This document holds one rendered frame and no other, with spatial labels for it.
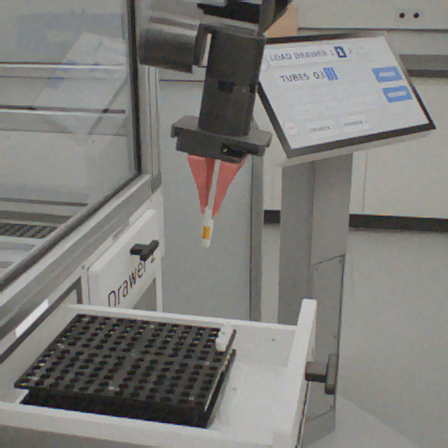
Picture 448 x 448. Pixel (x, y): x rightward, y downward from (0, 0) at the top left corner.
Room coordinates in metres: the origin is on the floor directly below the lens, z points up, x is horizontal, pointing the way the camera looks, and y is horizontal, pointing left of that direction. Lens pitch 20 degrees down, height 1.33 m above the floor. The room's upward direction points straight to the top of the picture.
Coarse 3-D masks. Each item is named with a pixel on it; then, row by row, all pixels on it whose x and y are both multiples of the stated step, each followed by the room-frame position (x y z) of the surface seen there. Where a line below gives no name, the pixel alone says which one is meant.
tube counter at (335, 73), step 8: (352, 64) 1.75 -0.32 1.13; (360, 64) 1.77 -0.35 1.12; (312, 72) 1.66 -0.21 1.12; (320, 72) 1.67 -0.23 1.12; (328, 72) 1.69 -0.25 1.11; (336, 72) 1.70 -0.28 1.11; (344, 72) 1.72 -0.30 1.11; (352, 72) 1.73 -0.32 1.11; (360, 72) 1.75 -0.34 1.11; (320, 80) 1.65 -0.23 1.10; (328, 80) 1.67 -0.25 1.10; (336, 80) 1.68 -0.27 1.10
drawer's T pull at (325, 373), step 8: (328, 360) 0.69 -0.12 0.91; (336, 360) 0.69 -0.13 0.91; (312, 368) 0.68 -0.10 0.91; (320, 368) 0.68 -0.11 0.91; (328, 368) 0.67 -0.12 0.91; (336, 368) 0.67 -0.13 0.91; (312, 376) 0.66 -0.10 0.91; (320, 376) 0.66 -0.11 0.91; (328, 376) 0.66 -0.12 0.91; (336, 376) 0.66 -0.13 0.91; (328, 384) 0.64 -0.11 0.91; (328, 392) 0.64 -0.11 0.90
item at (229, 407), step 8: (240, 368) 0.78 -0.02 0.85; (240, 376) 0.76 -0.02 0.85; (232, 384) 0.74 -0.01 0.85; (240, 384) 0.74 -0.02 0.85; (232, 392) 0.72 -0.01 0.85; (240, 392) 0.73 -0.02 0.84; (232, 400) 0.70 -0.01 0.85; (224, 408) 0.69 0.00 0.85; (232, 408) 0.69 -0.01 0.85; (224, 416) 0.67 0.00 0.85; (232, 416) 0.68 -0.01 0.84
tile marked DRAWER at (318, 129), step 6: (318, 120) 1.56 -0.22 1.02; (324, 120) 1.57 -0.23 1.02; (330, 120) 1.58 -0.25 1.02; (306, 126) 1.53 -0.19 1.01; (312, 126) 1.54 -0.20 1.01; (318, 126) 1.55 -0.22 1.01; (324, 126) 1.56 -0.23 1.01; (330, 126) 1.57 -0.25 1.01; (336, 126) 1.58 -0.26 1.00; (312, 132) 1.53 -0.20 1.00; (318, 132) 1.54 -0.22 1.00; (324, 132) 1.55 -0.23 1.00; (330, 132) 1.55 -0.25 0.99; (336, 132) 1.56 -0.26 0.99; (312, 138) 1.51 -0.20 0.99; (318, 138) 1.52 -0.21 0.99
